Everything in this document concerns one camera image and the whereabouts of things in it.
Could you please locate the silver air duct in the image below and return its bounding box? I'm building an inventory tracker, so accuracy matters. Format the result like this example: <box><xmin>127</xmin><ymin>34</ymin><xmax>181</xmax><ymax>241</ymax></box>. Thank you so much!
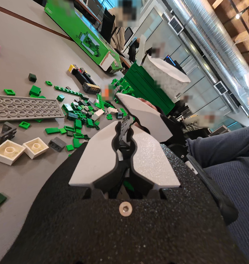
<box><xmin>164</xmin><ymin>0</ymin><xmax>249</xmax><ymax>120</ymax></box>

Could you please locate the green brick set box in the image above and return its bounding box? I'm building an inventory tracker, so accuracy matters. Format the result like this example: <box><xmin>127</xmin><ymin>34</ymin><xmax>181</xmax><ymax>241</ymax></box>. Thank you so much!
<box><xmin>44</xmin><ymin>0</ymin><xmax>123</xmax><ymax>73</ymax></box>

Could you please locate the pile of loose green bricks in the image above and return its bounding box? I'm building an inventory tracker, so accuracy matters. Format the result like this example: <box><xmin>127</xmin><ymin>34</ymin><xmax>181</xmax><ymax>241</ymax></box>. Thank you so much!
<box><xmin>0</xmin><ymin>80</ymin><xmax>137</xmax><ymax>209</ymax></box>

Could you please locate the white air vent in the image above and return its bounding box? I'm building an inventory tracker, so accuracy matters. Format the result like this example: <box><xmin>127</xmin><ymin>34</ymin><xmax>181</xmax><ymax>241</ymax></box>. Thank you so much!
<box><xmin>168</xmin><ymin>15</ymin><xmax>185</xmax><ymax>35</ymax></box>
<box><xmin>214</xmin><ymin>81</ymin><xmax>229</xmax><ymax>94</ymax></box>

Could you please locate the person's right hand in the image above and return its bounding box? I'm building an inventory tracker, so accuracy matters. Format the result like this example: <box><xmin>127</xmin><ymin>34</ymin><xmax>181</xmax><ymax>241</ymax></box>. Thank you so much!
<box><xmin>137</xmin><ymin>97</ymin><xmax>158</xmax><ymax>112</ymax></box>

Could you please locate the white paper bag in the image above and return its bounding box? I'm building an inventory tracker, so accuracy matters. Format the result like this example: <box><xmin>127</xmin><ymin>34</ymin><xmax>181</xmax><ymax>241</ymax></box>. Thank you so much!
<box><xmin>138</xmin><ymin>35</ymin><xmax>191</xmax><ymax>97</ymax></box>

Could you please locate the dark monitor screen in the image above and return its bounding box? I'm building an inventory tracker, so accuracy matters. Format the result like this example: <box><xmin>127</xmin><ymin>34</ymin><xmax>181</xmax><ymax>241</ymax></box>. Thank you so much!
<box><xmin>164</xmin><ymin>55</ymin><xmax>182</xmax><ymax>68</ymax></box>

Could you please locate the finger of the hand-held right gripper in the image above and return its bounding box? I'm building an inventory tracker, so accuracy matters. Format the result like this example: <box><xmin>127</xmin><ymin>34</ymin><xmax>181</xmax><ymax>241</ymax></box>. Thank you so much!
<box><xmin>115</xmin><ymin>93</ymin><xmax>174</xmax><ymax>143</ymax></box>

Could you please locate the wooden desk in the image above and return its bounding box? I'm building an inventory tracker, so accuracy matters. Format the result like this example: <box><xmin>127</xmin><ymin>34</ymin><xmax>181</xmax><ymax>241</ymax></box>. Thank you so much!
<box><xmin>75</xmin><ymin>0</ymin><xmax>102</xmax><ymax>24</ymax></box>

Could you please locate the black brick assembly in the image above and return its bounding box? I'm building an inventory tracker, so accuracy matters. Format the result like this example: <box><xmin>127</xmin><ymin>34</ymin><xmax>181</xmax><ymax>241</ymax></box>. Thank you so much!
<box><xmin>68</xmin><ymin>64</ymin><xmax>101</xmax><ymax>95</ymax></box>

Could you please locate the white brick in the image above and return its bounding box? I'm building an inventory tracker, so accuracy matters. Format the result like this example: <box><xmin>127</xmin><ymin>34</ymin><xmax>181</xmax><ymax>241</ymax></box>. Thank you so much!
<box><xmin>23</xmin><ymin>137</ymin><xmax>49</xmax><ymax>159</ymax></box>
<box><xmin>0</xmin><ymin>140</ymin><xmax>26</xmax><ymax>165</ymax></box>

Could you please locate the green plastic bin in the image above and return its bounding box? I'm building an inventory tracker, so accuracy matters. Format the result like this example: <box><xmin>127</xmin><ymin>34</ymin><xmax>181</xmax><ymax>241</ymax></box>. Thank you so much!
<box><xmin>123</xmin><ymin>61</ymin><xmax>175</xmax><ymax>115</ymax></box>

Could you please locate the person's clothed lap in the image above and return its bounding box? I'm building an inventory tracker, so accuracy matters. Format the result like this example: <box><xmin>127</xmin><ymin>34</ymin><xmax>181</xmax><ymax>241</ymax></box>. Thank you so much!
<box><xmin>204</xmin><ymin>157</ymin><xmax>249</xmax><ymax>264</ymax></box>

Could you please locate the grey desk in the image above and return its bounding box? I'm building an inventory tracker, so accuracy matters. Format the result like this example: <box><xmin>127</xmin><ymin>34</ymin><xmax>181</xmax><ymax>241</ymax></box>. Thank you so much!
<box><xmin>0</xmin><ymin>0</ymin><xmax>199</xmax><ymax>264</ymax></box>

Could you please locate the long green brick plate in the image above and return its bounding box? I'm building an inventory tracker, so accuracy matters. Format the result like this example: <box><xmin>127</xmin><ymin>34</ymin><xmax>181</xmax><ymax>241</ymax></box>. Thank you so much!
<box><xmin>55</xmin><ymin>85</ymin><xmax>89</xmax><ymax>99</ymax></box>

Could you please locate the small black studded brick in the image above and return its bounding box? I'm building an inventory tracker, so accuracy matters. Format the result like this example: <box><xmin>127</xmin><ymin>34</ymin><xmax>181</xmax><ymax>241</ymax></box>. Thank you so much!
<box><xmin>0</xmin><ymin>122</ymin><xmax>17</xmax><ymax>146</ymax></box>

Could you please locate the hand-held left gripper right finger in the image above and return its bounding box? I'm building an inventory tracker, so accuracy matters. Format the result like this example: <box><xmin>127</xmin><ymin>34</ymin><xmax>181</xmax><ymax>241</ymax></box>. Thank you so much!
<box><xmin>127</xmin><ymin>125</ymin><xmax>181</xmax><ymax>189</ymax></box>

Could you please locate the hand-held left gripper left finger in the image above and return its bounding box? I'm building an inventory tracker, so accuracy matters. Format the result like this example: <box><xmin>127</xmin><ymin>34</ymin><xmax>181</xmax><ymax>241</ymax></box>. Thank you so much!
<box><xmin>68</xmin><ymin>121</ymin><xmax>120</xmax><ymax>188</ymax></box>

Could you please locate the plain grey brick plate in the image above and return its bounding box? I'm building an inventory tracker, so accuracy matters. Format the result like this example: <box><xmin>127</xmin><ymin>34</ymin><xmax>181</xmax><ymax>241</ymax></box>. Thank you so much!
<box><xmin>0</xmin><ymin>95</ymin><xmax>65</xmax><ymax>122</ymax></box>

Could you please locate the black studded plate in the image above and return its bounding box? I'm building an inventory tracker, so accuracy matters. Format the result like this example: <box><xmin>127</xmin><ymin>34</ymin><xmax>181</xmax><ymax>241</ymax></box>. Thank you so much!
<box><xmin>119</xmin><ymin>114</ymin><xmax>132</xmax><ymax>146</ymax></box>

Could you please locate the person's right forearm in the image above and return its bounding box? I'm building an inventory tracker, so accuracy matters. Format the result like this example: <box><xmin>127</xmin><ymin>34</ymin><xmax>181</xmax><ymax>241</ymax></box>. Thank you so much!
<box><xmin>186</xmin><ymin>125</ymin><xmax>249</xmax><ymax>169</ymax></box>

